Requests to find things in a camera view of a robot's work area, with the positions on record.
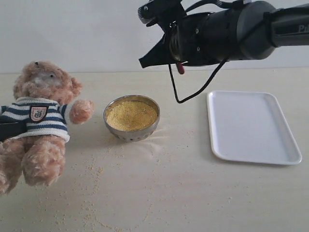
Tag steel bowl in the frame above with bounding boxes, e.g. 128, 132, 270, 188
103, 95, 160, 142

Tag yellow millet grains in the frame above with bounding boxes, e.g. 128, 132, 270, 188
106, 101, 158, 131

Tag black cable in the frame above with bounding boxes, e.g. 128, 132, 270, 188
168, 60, 230, 104

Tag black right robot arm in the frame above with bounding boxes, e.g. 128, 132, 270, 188
138, 0, 309, 68

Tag white plastic tray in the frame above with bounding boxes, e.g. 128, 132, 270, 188
207, 90, 302, 165

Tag brown teddy bear striped sweater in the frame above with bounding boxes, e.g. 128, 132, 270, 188
0, 61, 94, 194

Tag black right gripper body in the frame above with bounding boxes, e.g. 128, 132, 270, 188
139, 10, 239, 68

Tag dark red wooden spoon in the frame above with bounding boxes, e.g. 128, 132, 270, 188
176, 62, 185, 75

